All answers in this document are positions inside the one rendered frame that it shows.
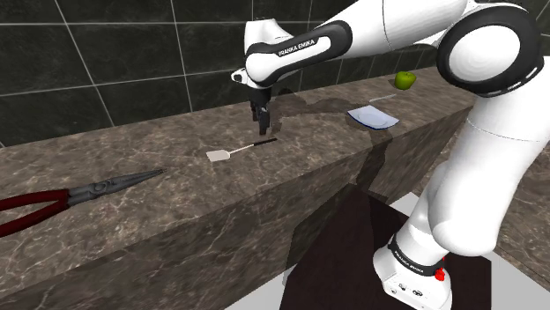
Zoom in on dark robot stand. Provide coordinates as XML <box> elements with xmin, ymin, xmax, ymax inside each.
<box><xmin>278</xmin><ymin>188</ymin><xmax>493</xmax><ymax>310</ymax></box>

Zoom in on white spatula with black handle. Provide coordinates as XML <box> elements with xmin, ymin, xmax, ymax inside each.
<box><xmin>205</xmin><ymin>137</ymin><xmax>279</xmax><ymax>163</ymax></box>

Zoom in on green apple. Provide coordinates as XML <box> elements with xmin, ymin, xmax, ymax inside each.
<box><xmin>394</xmin><ymin>70</ymin><xmax>418</xmax><ymax>92</ymax></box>

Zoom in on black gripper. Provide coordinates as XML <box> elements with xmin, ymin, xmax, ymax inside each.
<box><xmin>250</xmin><ymin>86</ymin><xmax>272</xmax><ymax>136</ymax></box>

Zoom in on red-handled needle-nose pliers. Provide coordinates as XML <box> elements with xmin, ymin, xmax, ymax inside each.
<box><xmin>0</xmin><ymin>167</ymin><xmax>167</xmax><ymax>239</ymax></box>

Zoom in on white plate with blue rim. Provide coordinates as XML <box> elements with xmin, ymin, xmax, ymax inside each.
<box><xmin>346</xmin><ymin>105</ymin><xmax>400</xmax><ymax>131</ymax></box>

